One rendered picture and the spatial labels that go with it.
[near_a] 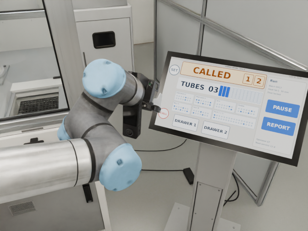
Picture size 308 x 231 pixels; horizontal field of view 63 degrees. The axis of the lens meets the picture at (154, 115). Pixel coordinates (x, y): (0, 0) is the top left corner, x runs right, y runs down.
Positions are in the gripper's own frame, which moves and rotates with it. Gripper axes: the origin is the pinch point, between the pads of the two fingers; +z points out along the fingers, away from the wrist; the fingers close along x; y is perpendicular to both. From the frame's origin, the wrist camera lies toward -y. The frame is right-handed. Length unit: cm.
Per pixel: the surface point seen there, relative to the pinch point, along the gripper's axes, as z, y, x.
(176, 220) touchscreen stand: 92, -63, -4
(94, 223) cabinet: 60, -69, 38
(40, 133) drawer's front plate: 5.6, -18.5, 44.7
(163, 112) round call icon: 14.9, 0.7, 0.3
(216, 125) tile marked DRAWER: 14.9, 0.5, -19.6
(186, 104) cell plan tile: 14.9, 5.5, -7.5
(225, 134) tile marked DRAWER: 14.9, -1.8, -23.3
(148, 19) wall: 305, 163, 148
